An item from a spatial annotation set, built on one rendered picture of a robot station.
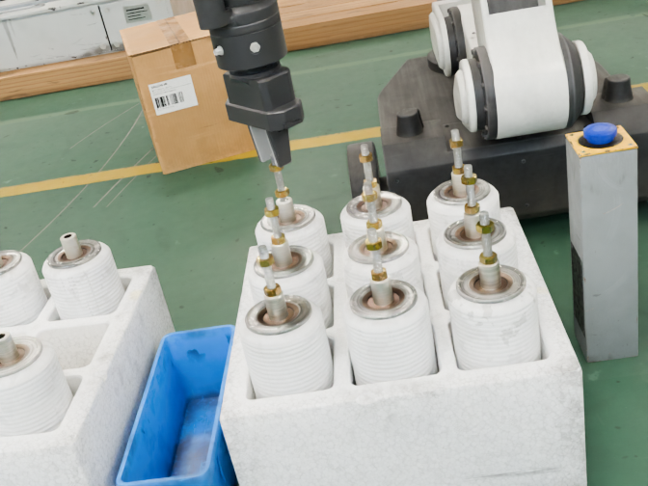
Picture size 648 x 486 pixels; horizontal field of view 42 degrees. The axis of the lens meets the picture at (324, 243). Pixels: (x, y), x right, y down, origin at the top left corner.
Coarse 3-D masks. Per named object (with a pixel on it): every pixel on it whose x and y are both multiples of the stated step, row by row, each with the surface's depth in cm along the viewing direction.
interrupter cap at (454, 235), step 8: (456, 224) 105; (464, 224) 105; (496, 224) 103; (448, 232) 104; (456, 232) 103; (464, 232) 104; (496, 232) 101; (504, 232) 101; (448, 240) 102; (456, 240) 102; (464, 240) 101; (472, 240) 102; (480, 240) 101; (496, 240) 100; (464, 248) 100; (472, 248) 100; (480, 248) 99
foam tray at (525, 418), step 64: (256, 256) 123; (448, 320) 100; (384, 384) 92; (448, 384) 90; (512, 384) 89; (576, 384) 89; (256, 448) 94; (320, 448) 94; (384, 448) 94; (448, 448) 94; (512, 448) 94; (576, 448) 93
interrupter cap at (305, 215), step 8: (296, 208) 117; (304, 208) 117; (312, 208) 116; (264, 216) 117; (296, 216) 116; (304, 216) 115; (312, 216) 114; (264, 224) 115; (280, 224) 115; (288, 224) 114; (296, 224) 113; (304, 224) 112; (272, 232) 113
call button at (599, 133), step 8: (584, 128) 105; (592, 128) 104; (600, 128) 104; (608, 128) 103; (616, 128) 103; (584, 136) 104; (592, 136) 103; (600, 136) 103; (608, 136) 103; (600, 144) 104
